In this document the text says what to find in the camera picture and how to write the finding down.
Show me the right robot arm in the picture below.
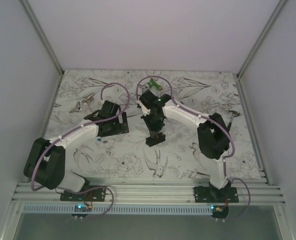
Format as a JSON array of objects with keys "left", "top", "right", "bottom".
[{"left": 137, "top": 90, "right": 236, "bottom": 203}]

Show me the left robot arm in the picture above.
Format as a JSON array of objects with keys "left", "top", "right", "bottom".
[{"left": 23, "top": 100, "right": 129, "bottom": 201}]

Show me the floral patterned mat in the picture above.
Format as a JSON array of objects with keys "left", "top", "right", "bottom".
[{"left": 44, "top": 70, "right": 261, "bottom": 179}]

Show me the green toy tool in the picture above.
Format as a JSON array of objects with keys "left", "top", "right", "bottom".
[{"left": 144, "top": 78, "right": 163, "bottom": 91}]

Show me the silver white small tool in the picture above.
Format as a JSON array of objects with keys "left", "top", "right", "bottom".
[{"left": 74, "top": 93, "right": 95, "bottom": 113}]

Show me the small hammer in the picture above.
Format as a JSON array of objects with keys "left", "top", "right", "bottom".
[{"left": 227, "top": 110, "right": 241, "bottom": 132}]

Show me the left controller board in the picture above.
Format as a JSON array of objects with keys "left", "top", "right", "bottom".
[{"left": 71, "top": 204, "right": 92, "bottom": 220}]

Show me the controller board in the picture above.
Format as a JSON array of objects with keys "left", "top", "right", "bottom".
[
  {"left": 71, "top": 204, "right": 92, "bottom": 220},
  {"left": 211, "top": 205, "right": 230, "bottom": 222}
]

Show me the right controller board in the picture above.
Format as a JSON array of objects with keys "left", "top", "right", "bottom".
[{"left": 211, "top": 205, "right": 230, "bottom": 222}]

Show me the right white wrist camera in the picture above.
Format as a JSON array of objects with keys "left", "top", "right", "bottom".
[{"left": 137, "top": 100, "right": 151, "bottom": 116}]

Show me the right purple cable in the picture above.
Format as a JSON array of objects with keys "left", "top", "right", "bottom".
[{"left": 135, "top": 75, "right": 238, "bottom": 181}]

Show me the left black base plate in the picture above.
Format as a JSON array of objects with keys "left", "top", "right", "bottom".
[{"left": 60, "top": 188, "right": 106, "bottom": 202}]

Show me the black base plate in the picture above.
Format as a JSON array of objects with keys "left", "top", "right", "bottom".
[
  {"left": 193, "top": 186, "right": 239, "bottom": 204},
  {"left": 60, "top": 188, "right": 106, "bottom": 202}
]

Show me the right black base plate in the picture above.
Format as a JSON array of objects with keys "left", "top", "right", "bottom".
[{"left": 193, "top": 186, "right": 239, "bottom": 204}]

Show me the white slotted cable duct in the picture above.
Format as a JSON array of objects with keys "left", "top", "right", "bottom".
[{"left": 22, "top": 204, "right": 212, "bottom": 216}]

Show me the aluminium rail frame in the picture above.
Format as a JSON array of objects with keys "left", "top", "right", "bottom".
[{"left": 11, "top": 177, "right": 286, "bottom": 206}]

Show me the left frame post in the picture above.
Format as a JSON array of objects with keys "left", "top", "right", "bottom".
[{"left": 19, "top": 0, "right": 65, "bottom": 76}]

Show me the frame post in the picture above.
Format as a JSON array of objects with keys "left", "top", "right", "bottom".
[
  {"left": 19, "top": 0, "right": 65, "bottom": 76},
  {"left": 236, "top": 0, "right": 288, "bottom": 78}
]

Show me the right frame post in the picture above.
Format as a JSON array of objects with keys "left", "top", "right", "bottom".
[{"left": 236, "top": 0, "right": 288, "bottom": 78}]

